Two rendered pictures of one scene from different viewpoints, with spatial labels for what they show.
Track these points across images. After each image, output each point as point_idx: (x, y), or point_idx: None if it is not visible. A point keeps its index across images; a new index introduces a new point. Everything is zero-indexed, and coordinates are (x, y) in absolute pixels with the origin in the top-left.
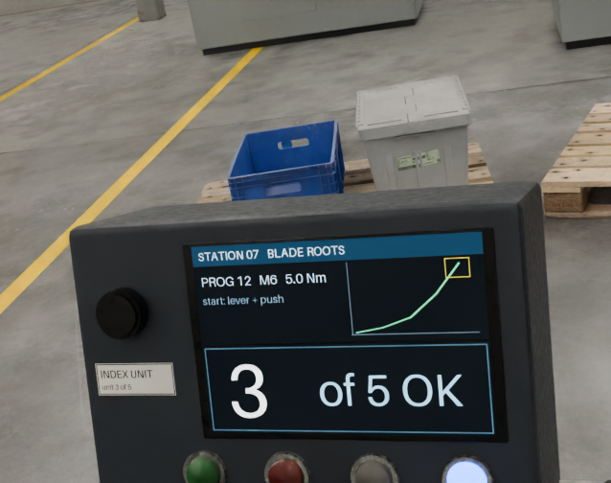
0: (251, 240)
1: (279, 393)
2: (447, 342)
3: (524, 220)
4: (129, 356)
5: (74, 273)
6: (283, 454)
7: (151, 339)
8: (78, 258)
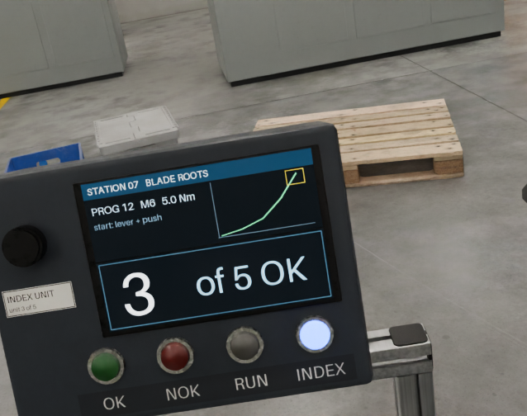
0: (130, 173)
1: (163, 291)
2: (291, 234)
3: (338, 138)
4: (32, 281)
5: None
6: (172, 339)
7: (51, 265)
8: None
